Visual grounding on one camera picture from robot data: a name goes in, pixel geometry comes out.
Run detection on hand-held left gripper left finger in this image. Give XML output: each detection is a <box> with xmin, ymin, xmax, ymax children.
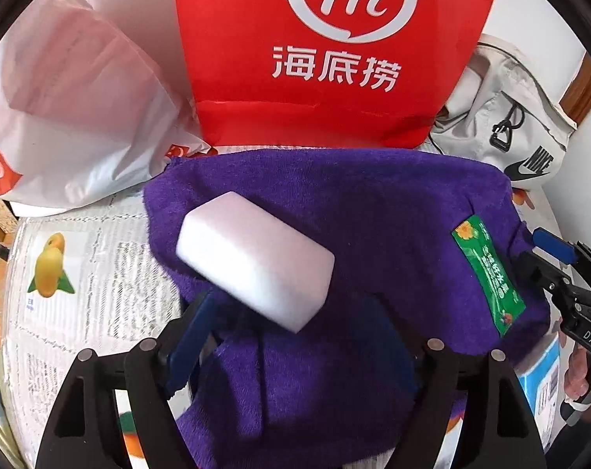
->
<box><xmin>36</xmin><ymin>290</ymin><xmax>238</xmax><ymax>469</ymax></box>

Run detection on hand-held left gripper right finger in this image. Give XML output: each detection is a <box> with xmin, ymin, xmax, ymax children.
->
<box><xmin>359</xmin><ymin>295</ymin><xmax>553</xmax><ymax>469</ymax></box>

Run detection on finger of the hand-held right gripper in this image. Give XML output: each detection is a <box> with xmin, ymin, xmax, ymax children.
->
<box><xmin>515</xmin><ymin>249</ymin><xmax>577</xmax><ymax>306</ymax></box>
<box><xmin>531</xmin><ymin>226</ymin><xmax>591</xmax><ymax>299</ymax></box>

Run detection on white sponge block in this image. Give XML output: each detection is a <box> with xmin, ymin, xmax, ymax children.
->
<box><xmin>176</xmin><ymin>190</ymin><xmax>336</xmax><ymax>335</ymax></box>

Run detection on purple towel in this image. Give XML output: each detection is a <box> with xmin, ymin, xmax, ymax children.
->
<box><xmin>143</xmin><ymin>149</ymin><xmax>553</xmax><ymax>455</ymax></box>

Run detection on person's right hand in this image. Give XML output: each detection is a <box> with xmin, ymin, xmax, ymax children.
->
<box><xmin>563</xmin><ymin>346</ymin><xmax>591</xmax><ymax>401</ymax></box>

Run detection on green sachet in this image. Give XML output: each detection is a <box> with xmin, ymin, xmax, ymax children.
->
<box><xmin>451</xmin><ymin>215</ymin><xmax>527</xmax><ymax>337</ymax></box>

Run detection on blue cardboard box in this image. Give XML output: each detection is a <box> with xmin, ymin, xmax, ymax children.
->
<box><xmin>515</xmin><ymin>337</ymin><xmax>566</xmax><ymax>450</ymax></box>

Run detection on fruit printed tablecloth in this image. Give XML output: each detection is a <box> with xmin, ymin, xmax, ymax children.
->
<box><xmin>0</xmin><ymin>141</ymin><xmax>570</xmax><ymax>469</ymax></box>

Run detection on grey sling bag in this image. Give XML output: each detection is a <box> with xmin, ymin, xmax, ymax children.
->
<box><xmin>430</xmin><ymin>34</ymin><xmax>580</xmax><ymax>191</ymax></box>

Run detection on white plastic shopping bag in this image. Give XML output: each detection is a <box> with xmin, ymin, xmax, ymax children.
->
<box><xmin>0</xmin><ymin>0</ymin><xmax>213</xmax><ymax>213</ymax></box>

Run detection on red paper bag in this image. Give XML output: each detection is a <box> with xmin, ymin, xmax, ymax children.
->
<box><xmin>171</xmin><ymin>0</ymin><xmax>506</xmax><ymax>152</ymax></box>

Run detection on wooden door frame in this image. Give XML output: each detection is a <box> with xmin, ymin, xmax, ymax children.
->
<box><xmin>554</xmin><ymin>44</ymin><xmax>591</xmax><ymax>130</ymax></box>

